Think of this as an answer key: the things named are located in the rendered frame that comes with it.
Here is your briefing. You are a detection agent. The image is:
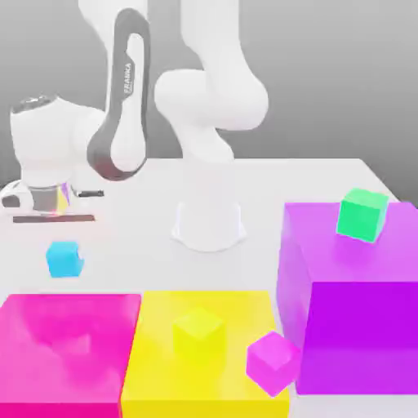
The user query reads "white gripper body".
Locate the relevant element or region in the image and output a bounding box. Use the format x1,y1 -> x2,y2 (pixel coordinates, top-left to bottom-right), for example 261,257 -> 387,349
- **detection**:
11,211 -> 98,233

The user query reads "small cyan cube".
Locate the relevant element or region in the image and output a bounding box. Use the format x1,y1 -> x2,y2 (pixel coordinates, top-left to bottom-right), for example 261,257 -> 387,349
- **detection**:
45,241 -> 86,279

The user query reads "small yellow cube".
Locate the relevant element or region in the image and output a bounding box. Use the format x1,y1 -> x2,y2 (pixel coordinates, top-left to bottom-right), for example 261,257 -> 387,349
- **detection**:
171,306 -> 227,361

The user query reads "small magenta cube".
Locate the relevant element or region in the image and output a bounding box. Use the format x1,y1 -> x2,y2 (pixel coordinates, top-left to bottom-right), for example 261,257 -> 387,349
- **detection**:
246,330 -> 302,398

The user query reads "small green cube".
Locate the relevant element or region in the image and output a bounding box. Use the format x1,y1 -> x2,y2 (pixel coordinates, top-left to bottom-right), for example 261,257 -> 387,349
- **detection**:
336,188 -> 390,243

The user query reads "large pink box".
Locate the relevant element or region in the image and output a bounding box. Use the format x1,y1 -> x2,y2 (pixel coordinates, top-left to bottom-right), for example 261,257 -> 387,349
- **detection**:
0,293 -> 142,418

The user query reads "large yellow box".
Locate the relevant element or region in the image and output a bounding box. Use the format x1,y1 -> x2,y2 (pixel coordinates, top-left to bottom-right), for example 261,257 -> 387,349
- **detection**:
120,290 -> 291,418

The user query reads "large purple box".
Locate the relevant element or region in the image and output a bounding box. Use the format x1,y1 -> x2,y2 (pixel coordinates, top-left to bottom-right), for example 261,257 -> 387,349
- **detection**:
276,201 -> 418,397

